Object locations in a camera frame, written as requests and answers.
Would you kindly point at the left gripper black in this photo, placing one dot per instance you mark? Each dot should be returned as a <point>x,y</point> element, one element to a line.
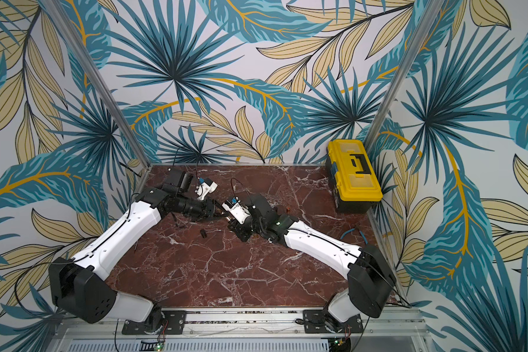
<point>210,209</point>

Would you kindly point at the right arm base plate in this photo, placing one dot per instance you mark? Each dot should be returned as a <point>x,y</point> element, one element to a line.
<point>319,321</point>

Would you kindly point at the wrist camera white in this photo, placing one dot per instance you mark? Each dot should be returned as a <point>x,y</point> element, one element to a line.
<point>236,209</point>
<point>204,188</point>

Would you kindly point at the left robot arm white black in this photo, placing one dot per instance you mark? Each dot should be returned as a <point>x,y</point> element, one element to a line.
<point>78,284</point>

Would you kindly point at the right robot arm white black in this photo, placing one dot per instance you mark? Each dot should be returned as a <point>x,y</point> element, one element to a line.
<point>370,278</point>

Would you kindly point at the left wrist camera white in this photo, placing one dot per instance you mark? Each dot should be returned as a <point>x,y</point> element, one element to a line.
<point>204,188</point>

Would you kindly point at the yellow black toolbox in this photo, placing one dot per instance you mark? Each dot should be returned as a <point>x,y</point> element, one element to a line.
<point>353,183</point>

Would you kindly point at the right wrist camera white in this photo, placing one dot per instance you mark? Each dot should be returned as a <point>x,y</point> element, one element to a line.
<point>236,209</point>

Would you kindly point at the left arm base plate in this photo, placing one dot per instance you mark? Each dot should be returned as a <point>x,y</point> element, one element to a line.
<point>168,322</point>

